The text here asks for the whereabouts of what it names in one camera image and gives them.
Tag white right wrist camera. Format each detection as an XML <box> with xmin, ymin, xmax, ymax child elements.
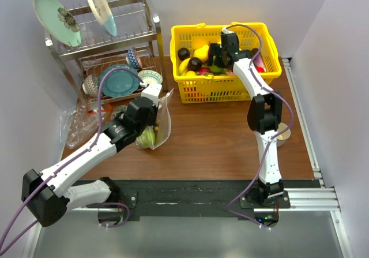
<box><xmin>221</xmin><ymin>27</ymin><xmax>233</xmax><ymax>34</ymax></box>

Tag mint green flower plate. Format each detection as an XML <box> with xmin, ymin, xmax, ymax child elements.
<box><xmin>33</xmin><ymin>0</ymin><xmax>81</xmax><ymax>47</ymax></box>

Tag blue zigzag bowl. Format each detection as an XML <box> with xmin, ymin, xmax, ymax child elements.
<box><xmin>126</xmin><ymin>47</ymin><xmax>142</xmax><ymax>71</ymax></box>

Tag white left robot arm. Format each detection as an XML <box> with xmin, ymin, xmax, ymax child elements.
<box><xmin>22</xmin><ymin>96</ymin><xmax>159</xmax><ymax>227</ymax></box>

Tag dark mangosteen front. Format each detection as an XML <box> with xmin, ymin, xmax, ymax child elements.
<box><xmin>187</xmin><ymin>57</ymin><xmax>202</xmax><ymax>72</ymax></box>

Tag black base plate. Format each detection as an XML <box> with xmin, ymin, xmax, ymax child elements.
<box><xmin>80</xmin><ymin>179</ymin><xmax>291</xmax><ymax>223</ymax></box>

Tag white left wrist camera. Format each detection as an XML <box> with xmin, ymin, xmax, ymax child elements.
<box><xmin>141</xmin><ymin>83</ymin><xmax>163</xmax><ymax>107</ymax></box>

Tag teal scalloped plate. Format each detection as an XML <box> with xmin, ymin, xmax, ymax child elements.
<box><xmin>101</xmin><ymin>70</ymin><xmax>140</xmax><ymax>98</ymax></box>

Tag metal dish rack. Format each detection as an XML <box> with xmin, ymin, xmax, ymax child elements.
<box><xmin>44</xmin><ymin>0</ymin><xmax>168</xmax><ymax>104</ymax></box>

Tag yellow pear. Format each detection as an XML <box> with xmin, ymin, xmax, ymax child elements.
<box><xmin>193</xmin><ymin>44</ymin><xmax>209</xmax><ymax>63</ymax></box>

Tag cream ceramic mug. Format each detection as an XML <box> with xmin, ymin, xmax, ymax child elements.
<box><xmin>277</xmin><ymin>122</ymin><xmax>291</xmax><ymax>147</ymax></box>

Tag purple eggplant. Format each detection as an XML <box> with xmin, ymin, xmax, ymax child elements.
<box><xmin>251</xmin><ymin>48</ymin><xmax>266</xmax><ymax>71</ymax></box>

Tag spare clear plastic bags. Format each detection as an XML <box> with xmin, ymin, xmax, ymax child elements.
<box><xmin>59</xmin><ymin>102</ymin><xmax>100</xmax><ymax>149</ymax></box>

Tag cream and blue plate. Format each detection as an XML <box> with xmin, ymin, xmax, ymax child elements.
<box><xmin>87</xmin><ymin>0</ymin><xmax>118</xmax><ymax>36</ymax></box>

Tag brown longan bunch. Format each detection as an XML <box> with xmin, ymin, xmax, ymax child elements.
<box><xmin>154</xmin><ymin>119</ymin><xmax>161</xmax><ymax>132</ymax></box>

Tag grey patterned bowl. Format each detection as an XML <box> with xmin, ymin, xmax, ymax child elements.
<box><xmin>82</xmin><ymin>74</ymin><xmax>102</xmax><ymax>98</ymax></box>

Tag yellow lemon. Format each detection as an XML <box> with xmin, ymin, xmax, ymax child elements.
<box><xmin>184</xmin><ymin>70</ymin><xmax>197</xmax><ymax>78</ymax></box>

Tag dark mangosteen back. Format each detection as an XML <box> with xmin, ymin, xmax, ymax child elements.
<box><xmin>177</xmin><ymin>47</ymin><xmax>191</xmax><ymax>61</ymax></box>

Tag dark mangosteen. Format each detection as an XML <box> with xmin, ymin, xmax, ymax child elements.
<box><xmin>187</xmin><ymin>57</ymin><xmax>202</xmax><ymax>72</ymax></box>
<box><xmin>177</xmin><ymin>47</ymin><xmax>191</xmax><ymax>61</ymax></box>

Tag clear polka dot zip bag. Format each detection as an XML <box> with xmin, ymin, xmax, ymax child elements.
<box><xmin>135</xmin><ymin>89</ymin><xmax>174</xmax><ymax>150</ymax></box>

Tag green apple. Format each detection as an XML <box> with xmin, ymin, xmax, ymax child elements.
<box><xmin>209</xmin><ymin>65</ymin><xmax>224</xmax><ymax>74</ymax></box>
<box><xmin>135</xmin><ymin>126</ymin><xmax>156</xmax><ymax>149</ymax></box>

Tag floral patterned ceramic bowl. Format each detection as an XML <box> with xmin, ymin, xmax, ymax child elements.
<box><xmin>111</xmin><ymin>105</ymin><xmax>127</xmax><ymax>119</ymax></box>

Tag yellow plastic basket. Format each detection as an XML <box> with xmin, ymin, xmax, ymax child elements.
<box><xmin>170</xmin><ymin>22</ymin><xmax>281</xmax><ymax>104</ymax></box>

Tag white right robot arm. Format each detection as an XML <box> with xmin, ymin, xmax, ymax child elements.
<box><xmin>208</xmin><ymin>28</ymin><xmax>284</xmax><ymax>208</ymax></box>

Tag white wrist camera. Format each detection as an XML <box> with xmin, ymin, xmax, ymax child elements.
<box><xmin>141</xmin><ymin>83</ymin><xmax>163</xmax><ymax>107</ymax></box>
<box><xmin>221</xmin><ymin>27</ymin><xmax>233</xmax><ymax>34</ymax></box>

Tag yellow teal patterned bowl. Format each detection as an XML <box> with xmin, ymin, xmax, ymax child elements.
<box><xmin>138</xmin><ymin>69</ymin><xmax>163</xmax><ymax>87</ymax></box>

